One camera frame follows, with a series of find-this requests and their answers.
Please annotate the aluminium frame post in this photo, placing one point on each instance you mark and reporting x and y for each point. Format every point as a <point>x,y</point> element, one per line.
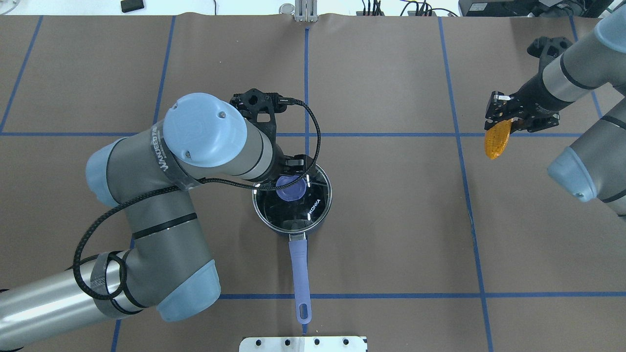
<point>306,11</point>

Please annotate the brown table mat blue grid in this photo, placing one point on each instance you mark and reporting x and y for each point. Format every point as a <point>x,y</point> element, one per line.
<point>428,246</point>

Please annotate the small black device on table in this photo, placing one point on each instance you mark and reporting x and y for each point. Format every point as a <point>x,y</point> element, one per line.
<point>128,6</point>

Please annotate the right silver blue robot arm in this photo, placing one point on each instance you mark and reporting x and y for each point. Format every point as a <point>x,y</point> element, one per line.
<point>593,165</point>

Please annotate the metal base plate with holes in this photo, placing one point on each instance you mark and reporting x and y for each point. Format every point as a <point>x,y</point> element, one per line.
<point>304,344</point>

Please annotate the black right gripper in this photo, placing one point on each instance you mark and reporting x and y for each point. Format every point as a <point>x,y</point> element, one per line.
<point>532,96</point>

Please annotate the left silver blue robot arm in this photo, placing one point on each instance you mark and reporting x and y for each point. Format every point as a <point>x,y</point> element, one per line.
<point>148,250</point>

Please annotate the dark blue saucepan purple handle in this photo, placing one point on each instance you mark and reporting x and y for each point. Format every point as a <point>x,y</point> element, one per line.
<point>298,250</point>

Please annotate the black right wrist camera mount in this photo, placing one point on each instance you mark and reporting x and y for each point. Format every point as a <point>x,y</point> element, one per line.
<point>547,49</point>

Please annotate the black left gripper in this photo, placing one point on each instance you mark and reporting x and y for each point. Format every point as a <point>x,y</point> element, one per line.
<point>282,164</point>

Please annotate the yellow plastic corn cob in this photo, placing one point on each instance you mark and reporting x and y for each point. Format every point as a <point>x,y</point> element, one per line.
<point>497,138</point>

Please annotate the glass lid purple knob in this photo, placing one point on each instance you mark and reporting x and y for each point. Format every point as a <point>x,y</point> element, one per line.
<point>292,212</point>

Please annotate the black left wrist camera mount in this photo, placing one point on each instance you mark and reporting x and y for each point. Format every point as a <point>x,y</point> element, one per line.
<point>260,109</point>

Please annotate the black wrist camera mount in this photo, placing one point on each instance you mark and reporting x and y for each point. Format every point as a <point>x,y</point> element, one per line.
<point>260,109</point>
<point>547,49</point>

